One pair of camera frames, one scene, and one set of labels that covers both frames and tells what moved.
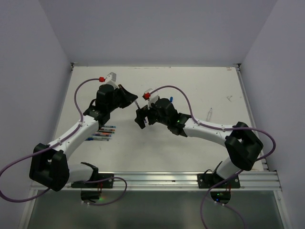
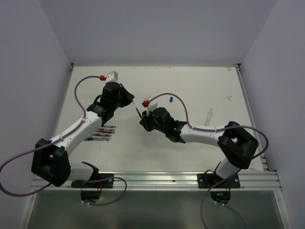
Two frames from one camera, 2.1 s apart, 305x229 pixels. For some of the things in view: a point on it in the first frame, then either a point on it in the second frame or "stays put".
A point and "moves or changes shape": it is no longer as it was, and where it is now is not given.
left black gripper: (128, 98) stays put
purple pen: (137, 104) moves or changes shape
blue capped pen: (208, 116) stays put
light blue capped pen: (111, 126) stays put
